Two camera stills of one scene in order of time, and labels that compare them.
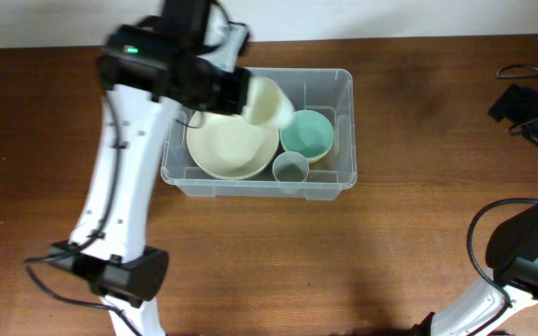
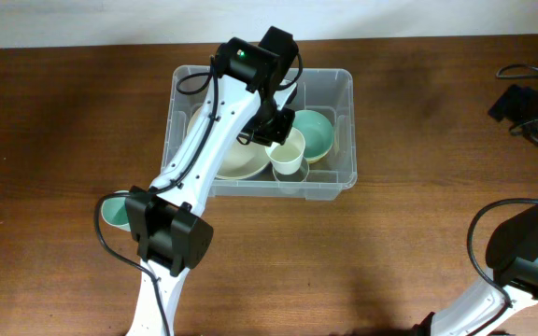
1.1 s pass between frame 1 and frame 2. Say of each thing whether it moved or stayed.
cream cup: moved
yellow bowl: stayed
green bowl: stayed
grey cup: stayed
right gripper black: stayed
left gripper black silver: moved
